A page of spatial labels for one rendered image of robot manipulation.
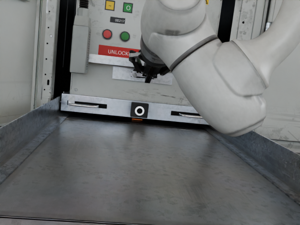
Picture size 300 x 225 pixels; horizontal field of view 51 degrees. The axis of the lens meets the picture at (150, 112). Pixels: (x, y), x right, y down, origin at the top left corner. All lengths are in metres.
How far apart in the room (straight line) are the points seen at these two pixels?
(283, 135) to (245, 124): 0.69
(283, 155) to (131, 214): 0.38
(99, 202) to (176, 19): 0.30
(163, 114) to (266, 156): 0.46
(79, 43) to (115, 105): 0.25
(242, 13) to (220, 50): 0.63
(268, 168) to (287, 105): 0.47
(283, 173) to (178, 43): 0.36
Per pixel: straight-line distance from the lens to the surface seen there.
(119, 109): 1.10
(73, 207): 0.47
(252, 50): 0.54
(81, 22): 1.01
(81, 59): 1.00
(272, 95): 1.17
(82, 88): 1.12
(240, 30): 1.14
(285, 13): 0.57
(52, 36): 1.09
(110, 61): 1.06
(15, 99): 1.06
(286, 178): 0.70
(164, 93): 1.12
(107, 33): 1.10
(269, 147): 0.77
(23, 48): 1.06
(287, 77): 1.19
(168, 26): 0.51
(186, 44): 0.53
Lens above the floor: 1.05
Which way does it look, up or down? 8 degrees down
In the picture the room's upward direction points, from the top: 7 degrees clockwise
